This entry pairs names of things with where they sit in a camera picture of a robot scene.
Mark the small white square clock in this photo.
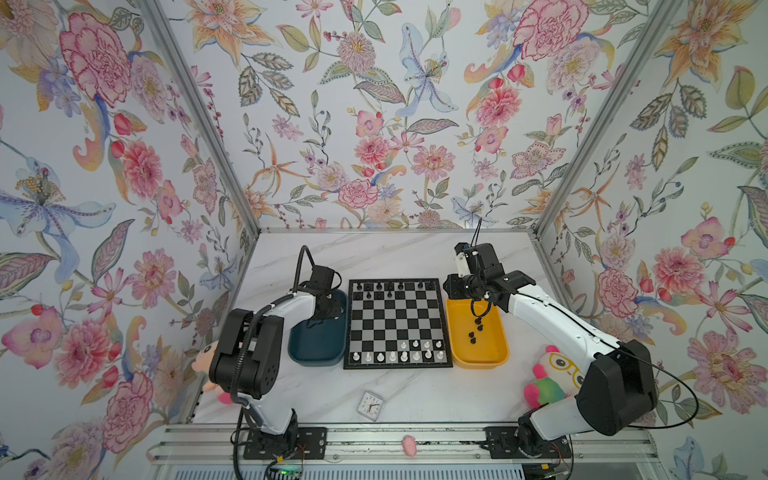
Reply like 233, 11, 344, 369
357, 391, 384, 422

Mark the small pink toy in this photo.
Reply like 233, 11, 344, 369
401, 435, 418, 458

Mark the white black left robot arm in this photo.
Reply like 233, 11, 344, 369
208, 246, 348, 462

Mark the green pink owl plush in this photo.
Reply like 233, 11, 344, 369
523, 345, 584, 408

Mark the pink faced plush doll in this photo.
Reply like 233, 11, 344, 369
192, 341, 232, 405

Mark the teal plastic tray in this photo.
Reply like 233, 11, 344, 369
287, 290, 349, 367

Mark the yellow plastic tray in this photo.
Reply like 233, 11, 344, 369
446, 299, 509, 369

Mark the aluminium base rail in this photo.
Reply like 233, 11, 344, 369
147, 423, 659, 466

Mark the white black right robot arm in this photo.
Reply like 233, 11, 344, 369
443, 242, 659, 457

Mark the black white chess board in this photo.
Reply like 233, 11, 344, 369
343, 278, 453, 371

